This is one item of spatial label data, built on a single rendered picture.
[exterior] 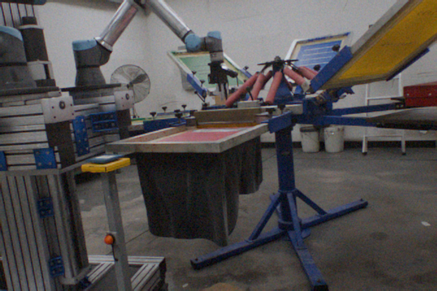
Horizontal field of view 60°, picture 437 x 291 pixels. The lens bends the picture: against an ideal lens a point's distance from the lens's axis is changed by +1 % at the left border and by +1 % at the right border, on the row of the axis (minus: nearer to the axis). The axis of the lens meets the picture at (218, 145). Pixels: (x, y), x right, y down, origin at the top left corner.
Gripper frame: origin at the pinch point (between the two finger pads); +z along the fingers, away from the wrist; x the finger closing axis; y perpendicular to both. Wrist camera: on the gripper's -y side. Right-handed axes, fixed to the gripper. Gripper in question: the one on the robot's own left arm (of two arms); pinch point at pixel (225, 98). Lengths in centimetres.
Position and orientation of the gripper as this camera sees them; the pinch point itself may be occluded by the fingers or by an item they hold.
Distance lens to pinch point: 204.3
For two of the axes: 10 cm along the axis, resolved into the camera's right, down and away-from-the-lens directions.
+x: -4.8, 2.0, -8.5
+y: -8.7, 0.2, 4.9
